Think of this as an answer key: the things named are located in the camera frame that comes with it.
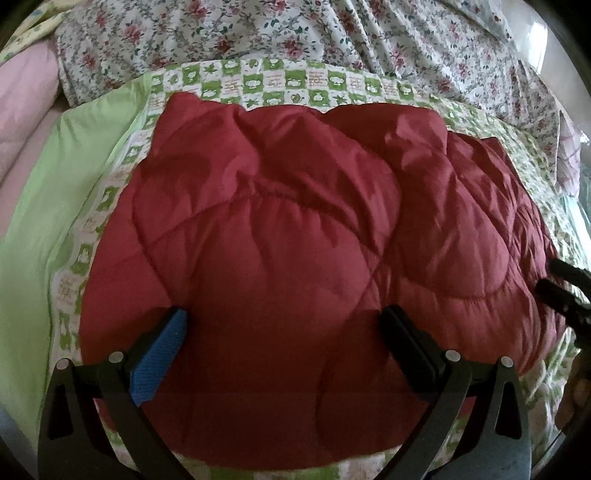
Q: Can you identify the pink cloth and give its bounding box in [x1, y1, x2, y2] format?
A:
[556, 111, 583, 197]

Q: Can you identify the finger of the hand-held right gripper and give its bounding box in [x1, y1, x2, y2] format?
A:
[534, 278, 591, 329]
[549, 258, 591, 289]

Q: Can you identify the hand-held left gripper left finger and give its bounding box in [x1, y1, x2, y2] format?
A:
[37, 307, 188, 480]

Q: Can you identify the person's right hand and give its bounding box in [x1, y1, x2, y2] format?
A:
[555, 353, 586, 432]

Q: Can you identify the pink pillow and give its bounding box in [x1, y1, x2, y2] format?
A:
[0, 39, 63, 185]

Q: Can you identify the yellow floral cloth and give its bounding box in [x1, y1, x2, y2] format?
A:
[0, 0, 70, 63]

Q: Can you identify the green patterned bed sheet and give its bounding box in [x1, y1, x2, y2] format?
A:
[0, 58, 589, 480]

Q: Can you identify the red floral white quilt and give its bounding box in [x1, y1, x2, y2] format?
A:
[53, 0, 561, 139]

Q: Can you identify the red quilted blanket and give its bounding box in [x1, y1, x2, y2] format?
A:
[78, 91, 568, 472]

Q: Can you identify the blue floral pillow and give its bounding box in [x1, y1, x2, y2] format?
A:
[438, 0, 515, 44]

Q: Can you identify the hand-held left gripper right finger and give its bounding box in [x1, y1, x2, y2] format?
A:
[379, 305, 533, 480]

